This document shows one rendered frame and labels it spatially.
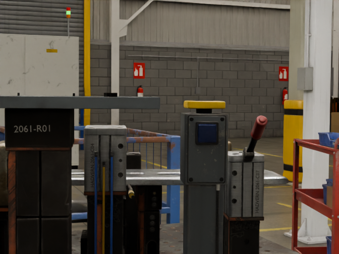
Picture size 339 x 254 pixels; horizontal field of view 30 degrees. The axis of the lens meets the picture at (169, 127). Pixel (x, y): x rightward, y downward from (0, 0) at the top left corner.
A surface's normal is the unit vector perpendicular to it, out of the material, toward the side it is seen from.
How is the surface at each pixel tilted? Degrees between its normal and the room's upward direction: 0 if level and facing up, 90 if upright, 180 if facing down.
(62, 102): 90
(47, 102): 90
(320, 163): 90
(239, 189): 90
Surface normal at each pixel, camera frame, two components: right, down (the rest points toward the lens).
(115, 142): 0.09, 0.05
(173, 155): 0.38, 0.05
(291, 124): -0.92, 0.01
